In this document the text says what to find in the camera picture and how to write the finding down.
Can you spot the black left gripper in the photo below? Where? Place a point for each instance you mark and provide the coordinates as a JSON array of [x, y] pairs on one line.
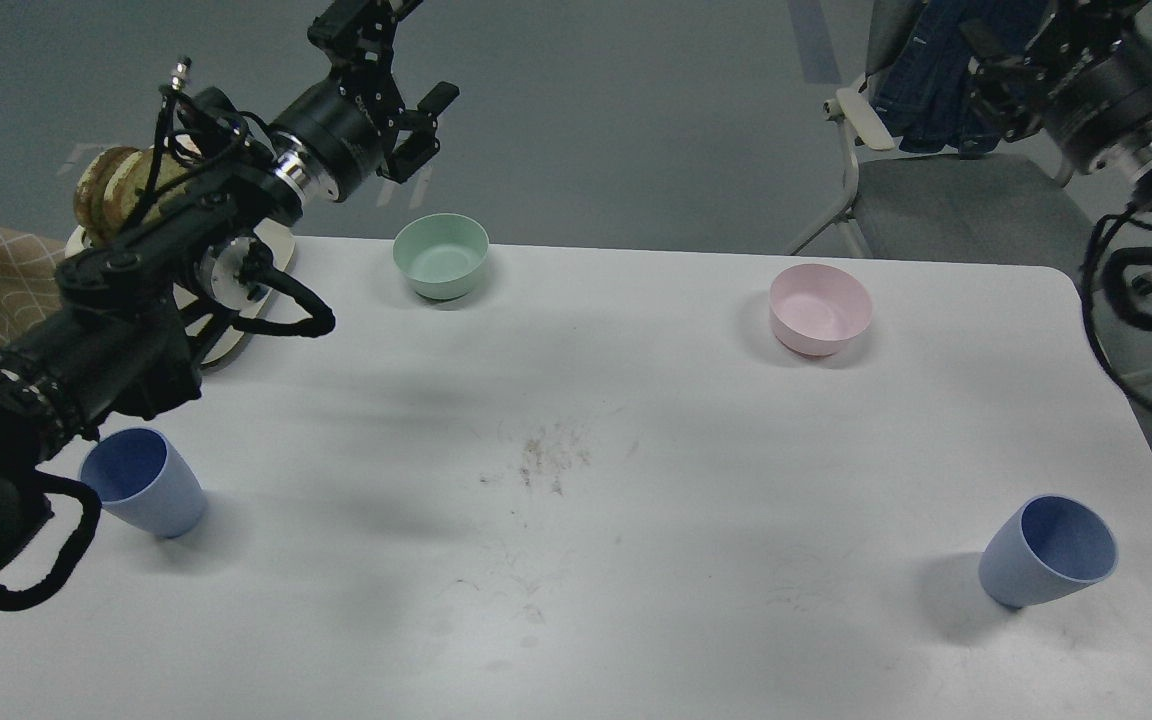
[[355, 124]]

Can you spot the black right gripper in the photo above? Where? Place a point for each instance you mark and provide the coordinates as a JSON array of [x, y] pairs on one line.
[[1085, 79]]

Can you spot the blue cup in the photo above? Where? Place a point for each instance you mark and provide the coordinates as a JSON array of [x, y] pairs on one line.
[[1052, 546], [140, 478]]

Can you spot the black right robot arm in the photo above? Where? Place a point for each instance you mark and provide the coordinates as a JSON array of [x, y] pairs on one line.
[[1117, 270]]

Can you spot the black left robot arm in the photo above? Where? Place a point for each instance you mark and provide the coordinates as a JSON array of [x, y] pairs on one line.
[[139, 312]]

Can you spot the green bowl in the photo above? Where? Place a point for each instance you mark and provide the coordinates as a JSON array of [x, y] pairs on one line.
[[443, 256]]

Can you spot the blue denim jacket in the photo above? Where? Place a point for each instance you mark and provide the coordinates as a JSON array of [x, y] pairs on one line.
[[918, 60]]

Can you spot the grey office chair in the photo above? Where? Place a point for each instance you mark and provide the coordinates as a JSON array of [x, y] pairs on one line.
[[996, 208]]

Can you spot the cream toaster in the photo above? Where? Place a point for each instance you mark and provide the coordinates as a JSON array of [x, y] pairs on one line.
[[221, 275]]

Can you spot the front bread slice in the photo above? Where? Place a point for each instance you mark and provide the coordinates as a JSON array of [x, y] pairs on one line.
[[126, 182]]

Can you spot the bread slice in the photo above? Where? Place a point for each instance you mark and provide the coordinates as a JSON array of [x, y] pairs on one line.
[[87, 198], [126, 182]]

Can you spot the rear bread slice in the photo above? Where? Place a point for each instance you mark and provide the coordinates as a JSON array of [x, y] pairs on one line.
[[87, 198]]

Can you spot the pink bowl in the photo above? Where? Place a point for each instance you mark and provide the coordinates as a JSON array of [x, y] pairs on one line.
[[816, 310]]

